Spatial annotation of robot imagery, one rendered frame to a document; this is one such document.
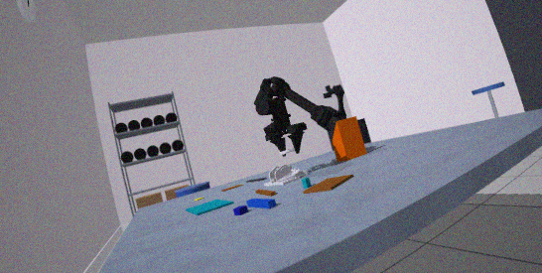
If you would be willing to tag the small teal cylinder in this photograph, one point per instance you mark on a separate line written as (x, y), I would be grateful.
(306, 182)

